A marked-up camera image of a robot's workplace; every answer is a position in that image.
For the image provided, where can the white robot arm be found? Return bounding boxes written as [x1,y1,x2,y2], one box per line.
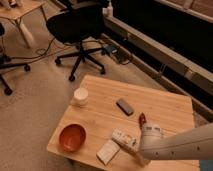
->
[138,123,213,160]

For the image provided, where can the white spray bottle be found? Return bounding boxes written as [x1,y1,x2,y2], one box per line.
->
[102,0,113,17]

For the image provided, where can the red bowl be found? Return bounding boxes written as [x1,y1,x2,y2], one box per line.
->
[59,124,86,152]

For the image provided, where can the white cup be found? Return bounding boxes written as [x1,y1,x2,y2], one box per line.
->
[73,87,89,106]

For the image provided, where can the blue power strip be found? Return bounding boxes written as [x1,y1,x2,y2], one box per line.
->
[104,45,118,55]

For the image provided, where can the black office chair far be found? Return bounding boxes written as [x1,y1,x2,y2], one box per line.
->
[46,0,109,81]

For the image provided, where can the black office chair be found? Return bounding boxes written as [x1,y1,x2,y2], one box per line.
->
[46,0,109,81]
[0,23,30,95]

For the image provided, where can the black office chair near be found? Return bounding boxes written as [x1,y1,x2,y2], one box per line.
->
[0,23,30,95]

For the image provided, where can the wooden side table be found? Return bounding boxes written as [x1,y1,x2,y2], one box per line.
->
[0,0,47,48]

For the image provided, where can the long metal rail bench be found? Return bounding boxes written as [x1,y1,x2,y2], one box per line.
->
[105,0,213,120]

